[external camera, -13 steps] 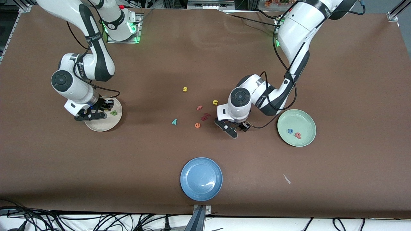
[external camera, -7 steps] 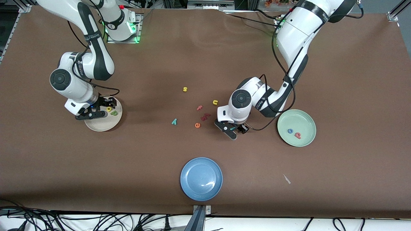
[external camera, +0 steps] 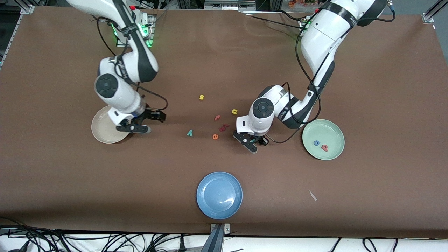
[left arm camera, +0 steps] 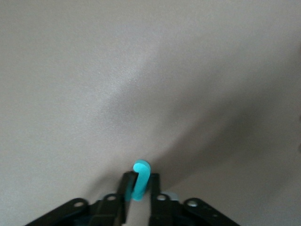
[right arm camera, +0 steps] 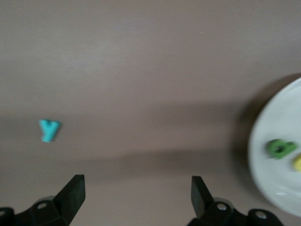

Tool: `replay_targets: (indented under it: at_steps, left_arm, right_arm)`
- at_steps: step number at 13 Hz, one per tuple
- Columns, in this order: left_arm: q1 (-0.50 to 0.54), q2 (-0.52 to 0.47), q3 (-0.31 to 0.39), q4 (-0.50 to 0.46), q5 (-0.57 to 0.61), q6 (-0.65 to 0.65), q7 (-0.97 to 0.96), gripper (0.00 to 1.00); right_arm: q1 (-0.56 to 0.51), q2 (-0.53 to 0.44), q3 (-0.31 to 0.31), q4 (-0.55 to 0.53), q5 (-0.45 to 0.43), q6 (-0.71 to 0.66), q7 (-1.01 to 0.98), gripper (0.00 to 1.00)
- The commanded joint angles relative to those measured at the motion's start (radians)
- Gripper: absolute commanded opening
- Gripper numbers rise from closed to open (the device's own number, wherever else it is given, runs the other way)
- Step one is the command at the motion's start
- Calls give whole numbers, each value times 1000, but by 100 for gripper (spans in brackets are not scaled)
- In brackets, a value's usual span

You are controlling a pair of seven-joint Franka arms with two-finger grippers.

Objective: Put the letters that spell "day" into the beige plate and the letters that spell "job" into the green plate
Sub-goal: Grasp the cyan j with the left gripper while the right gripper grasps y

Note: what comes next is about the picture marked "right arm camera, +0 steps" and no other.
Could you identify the green foam letter d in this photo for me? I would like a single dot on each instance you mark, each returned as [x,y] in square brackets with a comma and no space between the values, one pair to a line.
[281,149]

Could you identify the beige plate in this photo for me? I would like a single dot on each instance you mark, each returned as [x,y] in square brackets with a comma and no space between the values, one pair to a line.
[277,113]

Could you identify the teal foam letter y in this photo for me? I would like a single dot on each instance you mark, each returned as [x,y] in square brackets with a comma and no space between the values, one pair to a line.
[49,131]

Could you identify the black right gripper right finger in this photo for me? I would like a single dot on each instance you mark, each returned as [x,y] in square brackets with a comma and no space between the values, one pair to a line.
[204,207]

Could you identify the brown table mat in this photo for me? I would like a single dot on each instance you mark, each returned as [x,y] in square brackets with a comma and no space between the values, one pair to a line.
[141,70]

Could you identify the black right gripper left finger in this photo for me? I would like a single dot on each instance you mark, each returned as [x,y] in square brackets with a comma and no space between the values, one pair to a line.
[70,202]

